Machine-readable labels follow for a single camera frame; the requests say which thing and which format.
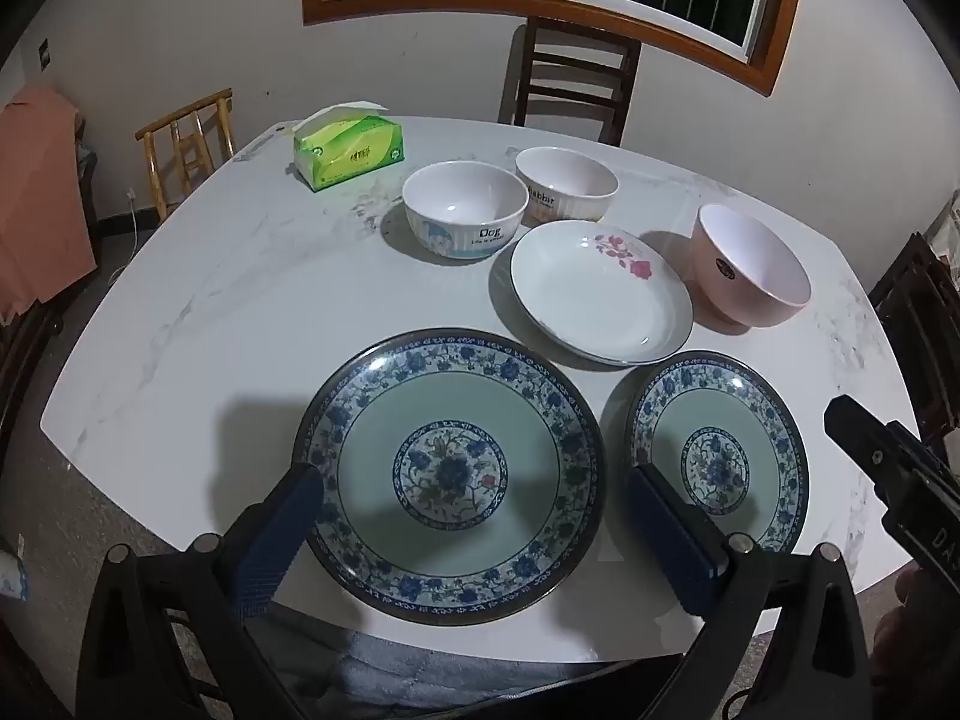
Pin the white blue plastic bag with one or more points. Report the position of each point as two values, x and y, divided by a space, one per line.
11 570

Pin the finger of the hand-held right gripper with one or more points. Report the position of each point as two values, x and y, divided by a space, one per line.
862 442

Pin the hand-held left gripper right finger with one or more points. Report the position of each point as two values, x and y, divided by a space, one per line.
667 540

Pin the dark wooden chair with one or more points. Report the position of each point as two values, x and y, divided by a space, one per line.
911 300
30 375
577 37

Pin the person's right hand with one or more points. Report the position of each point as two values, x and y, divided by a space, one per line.
926 615

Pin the orange cloth covered furniture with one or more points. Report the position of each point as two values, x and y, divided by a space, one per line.
37 202

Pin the black wall switch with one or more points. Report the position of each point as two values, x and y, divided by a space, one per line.
45 52

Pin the large blue floral plate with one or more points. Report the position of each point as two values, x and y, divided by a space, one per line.
465 420

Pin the small blue floral plate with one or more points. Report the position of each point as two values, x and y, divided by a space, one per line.
720 405

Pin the white plate with pink flowers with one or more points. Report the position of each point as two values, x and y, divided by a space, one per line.
592 300

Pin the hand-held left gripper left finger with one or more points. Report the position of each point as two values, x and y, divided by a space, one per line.
277 540

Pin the pink bowl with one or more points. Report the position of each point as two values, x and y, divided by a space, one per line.
750 262

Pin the bamboo chair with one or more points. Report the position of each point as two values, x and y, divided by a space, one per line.
195 112

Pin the white bowl with blue cartoon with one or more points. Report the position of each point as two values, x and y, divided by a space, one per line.
465 199

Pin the white ribbed bowl orange band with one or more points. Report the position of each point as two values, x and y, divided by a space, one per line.
566 172

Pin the green tissue box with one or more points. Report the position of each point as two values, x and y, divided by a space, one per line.
352 150

